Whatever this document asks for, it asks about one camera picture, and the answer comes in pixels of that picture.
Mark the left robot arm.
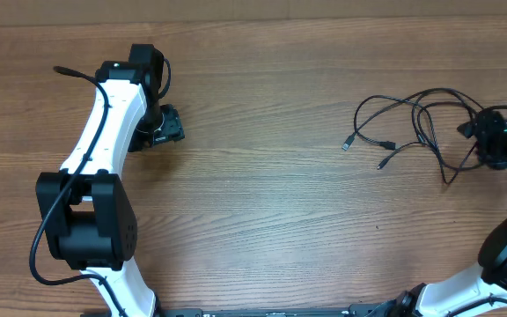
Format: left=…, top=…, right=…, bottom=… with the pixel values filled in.
left=28, top=44, right=185, bottom=316

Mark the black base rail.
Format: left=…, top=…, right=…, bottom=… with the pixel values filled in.
left=152, top=302, right=395, bottom=317

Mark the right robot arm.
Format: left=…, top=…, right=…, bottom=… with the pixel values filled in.
left=369, top=106, right=507, bottom=316

